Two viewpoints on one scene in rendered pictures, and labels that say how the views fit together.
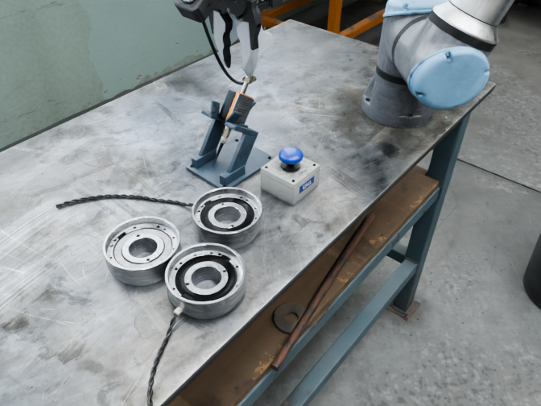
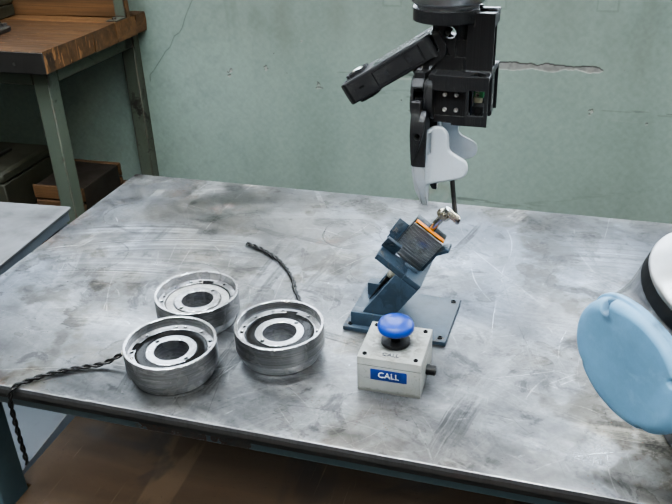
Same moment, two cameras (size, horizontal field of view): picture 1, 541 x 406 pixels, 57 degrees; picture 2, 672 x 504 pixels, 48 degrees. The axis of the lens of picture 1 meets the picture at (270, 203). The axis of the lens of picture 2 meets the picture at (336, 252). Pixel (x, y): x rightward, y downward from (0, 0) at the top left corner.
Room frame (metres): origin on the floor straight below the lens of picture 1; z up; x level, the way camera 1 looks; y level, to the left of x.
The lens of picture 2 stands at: (0.34, -0.64, 1.33)
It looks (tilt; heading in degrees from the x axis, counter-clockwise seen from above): 28 degrees down; 68
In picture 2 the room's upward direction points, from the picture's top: 2 degrees counter-clockwise
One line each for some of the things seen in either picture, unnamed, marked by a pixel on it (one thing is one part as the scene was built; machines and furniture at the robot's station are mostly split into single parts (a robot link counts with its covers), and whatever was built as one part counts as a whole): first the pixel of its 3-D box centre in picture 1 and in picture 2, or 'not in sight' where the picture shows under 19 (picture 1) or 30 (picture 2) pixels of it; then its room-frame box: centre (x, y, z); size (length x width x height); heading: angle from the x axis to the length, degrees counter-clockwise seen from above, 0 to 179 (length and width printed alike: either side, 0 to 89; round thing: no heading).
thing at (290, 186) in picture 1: (291, 174); (400, 358); (0.66, -0.04, 0.82); 0.08 x 0.07 x 0.05; 141
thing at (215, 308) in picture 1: (206, 281); (172, 355); (0.43, 0.08, 0.82); 0.10 x 0.10 x 0.04
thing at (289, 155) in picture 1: (290, 163); (395, 338); (0.66, -0.03, 0.85); 0.04 x 0.04 x 0.05
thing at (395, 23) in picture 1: (414, 33); not in sight; (0.92, -0.27, 0.97); 0.13 x 0.12 x 0.14; 7
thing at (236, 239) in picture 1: (227, 218); (280, 337); (0.56, 0.06, 0.82); 0.10 x 0.10 x 0.04
